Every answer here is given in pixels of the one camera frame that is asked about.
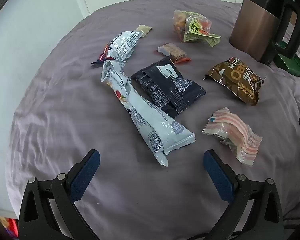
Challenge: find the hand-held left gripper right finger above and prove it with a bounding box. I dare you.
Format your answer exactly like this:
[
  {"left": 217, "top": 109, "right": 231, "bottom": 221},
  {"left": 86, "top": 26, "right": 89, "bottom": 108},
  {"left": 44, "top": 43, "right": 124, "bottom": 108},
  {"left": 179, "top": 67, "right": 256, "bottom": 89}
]
[{"left": 203, "top": 149, "right": 284, "bottom": 240}]

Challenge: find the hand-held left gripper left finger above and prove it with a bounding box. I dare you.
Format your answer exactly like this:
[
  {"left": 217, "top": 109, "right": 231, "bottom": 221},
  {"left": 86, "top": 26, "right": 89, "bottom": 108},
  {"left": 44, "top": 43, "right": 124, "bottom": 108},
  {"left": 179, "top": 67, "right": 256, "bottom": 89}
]
[{"left": 19, "top": 149, "right": 101, "bottom": 240}]

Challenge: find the pink striped snack packet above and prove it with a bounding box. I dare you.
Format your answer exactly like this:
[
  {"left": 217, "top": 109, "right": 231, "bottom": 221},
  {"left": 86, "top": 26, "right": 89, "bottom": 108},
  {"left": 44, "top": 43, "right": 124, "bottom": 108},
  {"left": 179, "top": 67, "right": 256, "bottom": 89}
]
[{"left": 202, "top": 107, "right": 263, "bottom": 167}]

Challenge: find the green metal tray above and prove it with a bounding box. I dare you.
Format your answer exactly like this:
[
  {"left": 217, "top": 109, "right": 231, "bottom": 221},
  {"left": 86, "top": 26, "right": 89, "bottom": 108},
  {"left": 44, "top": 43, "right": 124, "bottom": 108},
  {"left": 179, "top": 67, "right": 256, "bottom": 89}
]
[{"left": 272, "top": 54, "right": 300, "bottom": 80}]

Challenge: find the brown oat snack packet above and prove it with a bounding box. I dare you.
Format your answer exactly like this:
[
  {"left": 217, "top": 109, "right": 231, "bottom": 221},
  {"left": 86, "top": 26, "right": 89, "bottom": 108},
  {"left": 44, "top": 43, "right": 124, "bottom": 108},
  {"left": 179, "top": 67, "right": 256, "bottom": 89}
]
[{"left": 203, "top": 57, "right": 267, "bottom": 107}]

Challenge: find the long white snack packet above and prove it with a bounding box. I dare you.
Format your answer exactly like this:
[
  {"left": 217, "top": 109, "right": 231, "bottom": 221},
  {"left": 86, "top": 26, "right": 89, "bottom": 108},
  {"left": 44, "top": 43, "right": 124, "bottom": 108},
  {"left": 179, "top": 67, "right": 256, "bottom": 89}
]
[{"left": 101, "top": 60, "right": 196, "bottom": 167}]

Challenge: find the black snack packet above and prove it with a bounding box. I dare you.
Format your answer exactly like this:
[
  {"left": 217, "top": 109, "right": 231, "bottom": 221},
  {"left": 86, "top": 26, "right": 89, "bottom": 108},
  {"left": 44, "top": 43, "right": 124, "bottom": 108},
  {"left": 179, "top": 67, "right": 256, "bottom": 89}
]
[{"left": 131, "top": 57, "right": 207, "bottom": 118}]

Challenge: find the purple bed sheet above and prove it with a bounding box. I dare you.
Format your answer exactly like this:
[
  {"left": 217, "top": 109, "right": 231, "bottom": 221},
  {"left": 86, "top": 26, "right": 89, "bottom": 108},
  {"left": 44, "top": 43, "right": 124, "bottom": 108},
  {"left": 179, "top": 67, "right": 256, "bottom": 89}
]
[{"left": 5, "top": 0, "right": 300, "bottom": 240}]

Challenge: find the red printed object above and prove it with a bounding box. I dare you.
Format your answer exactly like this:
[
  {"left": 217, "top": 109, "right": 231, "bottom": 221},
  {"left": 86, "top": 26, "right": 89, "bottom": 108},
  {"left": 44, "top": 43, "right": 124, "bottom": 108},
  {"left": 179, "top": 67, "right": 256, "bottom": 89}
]
[{"left": 0, "top": 216, "right": 19, "bottom": 239}]

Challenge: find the copper and black electric kettle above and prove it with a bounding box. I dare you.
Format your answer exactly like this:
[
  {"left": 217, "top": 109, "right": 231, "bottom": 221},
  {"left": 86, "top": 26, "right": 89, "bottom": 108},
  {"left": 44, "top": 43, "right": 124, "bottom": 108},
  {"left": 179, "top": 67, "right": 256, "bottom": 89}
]
[{"left": 229, "top": 0, "right": 300, "bottom": 67}]

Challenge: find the small orange wrapped snack bar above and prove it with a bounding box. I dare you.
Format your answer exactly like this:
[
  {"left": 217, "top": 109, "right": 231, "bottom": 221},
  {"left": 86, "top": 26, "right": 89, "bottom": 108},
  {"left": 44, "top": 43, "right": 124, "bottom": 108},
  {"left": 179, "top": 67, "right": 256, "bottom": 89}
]
[{"left": 155, "top": 43, "right": 192, "bottom": 64}]

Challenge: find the crumpled white red-ended snack packet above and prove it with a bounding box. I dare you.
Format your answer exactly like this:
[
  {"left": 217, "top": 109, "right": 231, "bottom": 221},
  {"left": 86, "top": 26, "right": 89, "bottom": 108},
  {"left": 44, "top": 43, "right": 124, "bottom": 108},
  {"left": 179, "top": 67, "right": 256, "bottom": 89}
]
[{"left": 91, "top": 31, "right": 143, "bottom": 65}]

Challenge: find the clear snack bag yellow label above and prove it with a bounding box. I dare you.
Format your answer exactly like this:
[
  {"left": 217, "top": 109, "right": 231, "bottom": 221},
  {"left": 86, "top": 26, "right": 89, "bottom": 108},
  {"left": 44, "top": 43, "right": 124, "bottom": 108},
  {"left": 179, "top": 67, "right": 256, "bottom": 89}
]
[{"left": 172, "top": 10, "right": 222, "bottom": 47}]

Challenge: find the small beige snack packet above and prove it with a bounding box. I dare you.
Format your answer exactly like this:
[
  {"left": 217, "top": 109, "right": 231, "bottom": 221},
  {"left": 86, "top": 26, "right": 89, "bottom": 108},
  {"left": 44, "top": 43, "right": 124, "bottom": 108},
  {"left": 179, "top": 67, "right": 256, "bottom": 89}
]
[{"left": 134, "top": 24, "right": 153, "bottom": 37}]

